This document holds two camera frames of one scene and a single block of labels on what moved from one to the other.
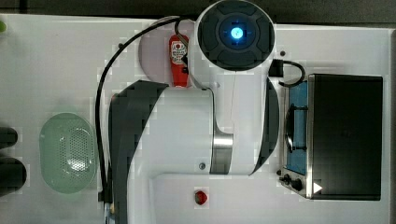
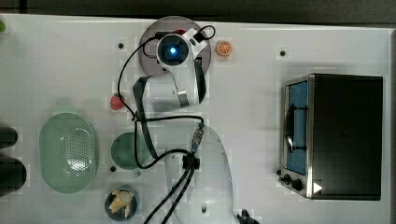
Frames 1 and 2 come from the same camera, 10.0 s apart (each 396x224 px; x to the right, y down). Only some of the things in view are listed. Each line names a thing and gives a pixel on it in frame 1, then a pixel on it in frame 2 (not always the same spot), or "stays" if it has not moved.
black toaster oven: (333, 137) stays
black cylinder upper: (8, 137) stays
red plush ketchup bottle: (177, 51) → (179, 32)
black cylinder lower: (13, 175) stays
